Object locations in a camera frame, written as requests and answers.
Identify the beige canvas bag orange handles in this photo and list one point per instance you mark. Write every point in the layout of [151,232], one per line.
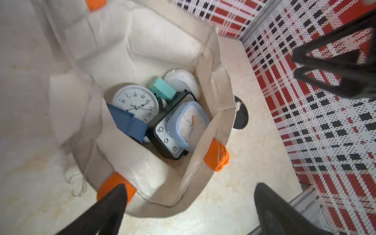
[112,44]

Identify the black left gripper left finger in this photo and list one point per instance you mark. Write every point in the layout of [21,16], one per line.
[103,218]

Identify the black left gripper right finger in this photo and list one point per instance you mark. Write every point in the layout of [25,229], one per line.
[277,217]

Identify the white round analog clock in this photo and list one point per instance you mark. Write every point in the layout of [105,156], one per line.
[137,100]

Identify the white round clock black back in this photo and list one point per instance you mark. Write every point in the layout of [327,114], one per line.
[242,116]

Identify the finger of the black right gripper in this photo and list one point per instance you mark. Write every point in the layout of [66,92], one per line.
[351,46]
[345,87]

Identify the mint green small clock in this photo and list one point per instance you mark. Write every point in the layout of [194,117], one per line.
[162,90]

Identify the dark blue plastic clock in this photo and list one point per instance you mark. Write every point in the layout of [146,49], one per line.
[127,123]

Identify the light blue square alarm clock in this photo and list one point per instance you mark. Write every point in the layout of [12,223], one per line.
[187,125]

